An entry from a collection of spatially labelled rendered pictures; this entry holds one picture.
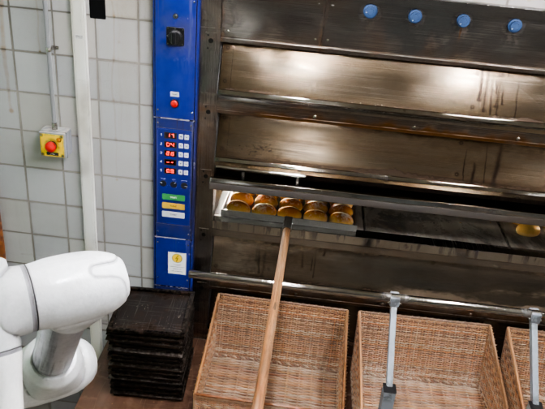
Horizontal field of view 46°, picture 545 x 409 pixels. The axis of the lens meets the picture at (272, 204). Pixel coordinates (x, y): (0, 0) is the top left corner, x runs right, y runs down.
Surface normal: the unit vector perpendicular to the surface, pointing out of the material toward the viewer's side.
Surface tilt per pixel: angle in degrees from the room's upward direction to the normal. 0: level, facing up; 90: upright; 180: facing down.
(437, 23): 90
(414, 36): 90
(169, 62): 90
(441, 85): 70
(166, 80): 90
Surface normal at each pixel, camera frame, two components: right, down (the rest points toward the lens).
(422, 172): -0.05, 0.12
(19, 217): -0.08, 0.45
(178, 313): 0.08, -0.88
